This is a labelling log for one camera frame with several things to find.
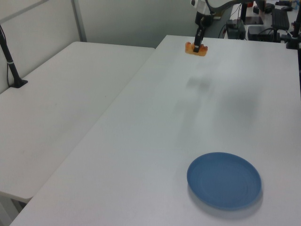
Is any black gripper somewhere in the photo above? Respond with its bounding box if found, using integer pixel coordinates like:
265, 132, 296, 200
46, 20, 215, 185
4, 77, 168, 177
193, 12, 214, 53

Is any orange glazed bread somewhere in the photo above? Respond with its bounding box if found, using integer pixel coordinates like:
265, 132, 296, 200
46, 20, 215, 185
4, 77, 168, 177
184, 41, 209, 57

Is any black electronics box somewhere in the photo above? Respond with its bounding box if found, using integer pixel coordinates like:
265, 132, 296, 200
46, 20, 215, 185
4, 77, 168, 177
226, 19, 246, 40

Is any black thin upright pole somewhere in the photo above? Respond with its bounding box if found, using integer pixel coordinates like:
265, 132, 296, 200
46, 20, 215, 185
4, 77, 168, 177
241, 0, 248, 22

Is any black tablet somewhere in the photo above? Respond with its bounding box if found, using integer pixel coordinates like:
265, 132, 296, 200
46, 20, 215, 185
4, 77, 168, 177
244, 16, 264, 25

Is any black flat controller box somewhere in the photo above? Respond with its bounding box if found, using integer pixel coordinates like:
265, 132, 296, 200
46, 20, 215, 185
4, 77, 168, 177
247, 25, 281, 42

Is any black keyboard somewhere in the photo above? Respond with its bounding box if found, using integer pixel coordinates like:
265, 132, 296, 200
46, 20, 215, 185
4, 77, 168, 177
271, 8, 290, 31

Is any black clamp stand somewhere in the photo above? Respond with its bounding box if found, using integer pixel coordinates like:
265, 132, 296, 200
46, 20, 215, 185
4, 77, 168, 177
285, 9, 301, 50

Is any blue round plate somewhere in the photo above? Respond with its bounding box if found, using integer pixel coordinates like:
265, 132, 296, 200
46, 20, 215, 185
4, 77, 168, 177
186, 152, 262, 211

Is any white side table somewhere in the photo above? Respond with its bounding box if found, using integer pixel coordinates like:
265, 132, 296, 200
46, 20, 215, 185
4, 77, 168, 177
0, 41, 156, 203

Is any black pole with base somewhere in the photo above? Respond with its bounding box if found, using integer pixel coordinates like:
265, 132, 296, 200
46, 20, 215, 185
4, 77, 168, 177
0, 24, 29, 89

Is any grey arm cable hose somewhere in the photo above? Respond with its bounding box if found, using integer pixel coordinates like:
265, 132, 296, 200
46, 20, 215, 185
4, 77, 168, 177
205, 0, 243, 12

